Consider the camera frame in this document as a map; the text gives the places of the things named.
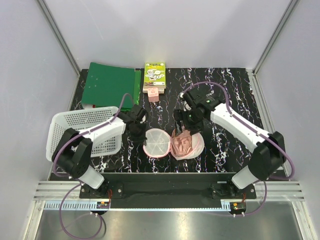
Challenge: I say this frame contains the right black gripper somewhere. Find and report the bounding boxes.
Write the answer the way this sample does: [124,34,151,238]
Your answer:
[173,108,205,137]

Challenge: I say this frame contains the pink lace bra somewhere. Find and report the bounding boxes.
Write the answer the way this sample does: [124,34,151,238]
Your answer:
[171,129,193,160]

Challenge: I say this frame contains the white mesh laundry bag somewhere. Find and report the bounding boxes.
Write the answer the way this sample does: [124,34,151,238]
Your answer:
[143,128,205,161]

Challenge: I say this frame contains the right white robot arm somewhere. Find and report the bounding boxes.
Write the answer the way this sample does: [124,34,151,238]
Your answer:
[174,88,286,199]

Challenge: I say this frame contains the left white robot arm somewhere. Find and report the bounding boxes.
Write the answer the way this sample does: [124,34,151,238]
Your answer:
[46,104,148,198]

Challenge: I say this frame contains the small pink box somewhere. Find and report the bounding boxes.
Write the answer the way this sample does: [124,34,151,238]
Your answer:
[147,87,160,103]

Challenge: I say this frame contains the green printed box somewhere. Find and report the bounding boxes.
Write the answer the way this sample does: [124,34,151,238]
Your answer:
[142,62,167,94]

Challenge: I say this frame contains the black marble mat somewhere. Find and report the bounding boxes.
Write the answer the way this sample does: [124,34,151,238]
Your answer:
[90,67,263,173]

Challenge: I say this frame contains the green folder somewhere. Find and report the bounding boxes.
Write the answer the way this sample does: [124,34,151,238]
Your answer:
[81,62,141,111]

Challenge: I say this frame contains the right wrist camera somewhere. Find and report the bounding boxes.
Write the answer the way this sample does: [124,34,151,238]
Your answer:
[183,101,192,112]

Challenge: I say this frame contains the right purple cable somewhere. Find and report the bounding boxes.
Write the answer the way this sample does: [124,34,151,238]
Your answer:
[178,81,297,217]

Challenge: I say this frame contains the purple cable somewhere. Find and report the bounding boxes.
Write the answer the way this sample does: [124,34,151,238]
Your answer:
[51,92,137,238]
[178,81,297,217]

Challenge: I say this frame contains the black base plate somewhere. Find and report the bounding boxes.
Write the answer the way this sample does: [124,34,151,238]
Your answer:
[79,173,257,211]

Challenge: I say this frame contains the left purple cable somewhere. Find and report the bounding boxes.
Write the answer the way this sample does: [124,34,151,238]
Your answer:
[51,92,137,238]

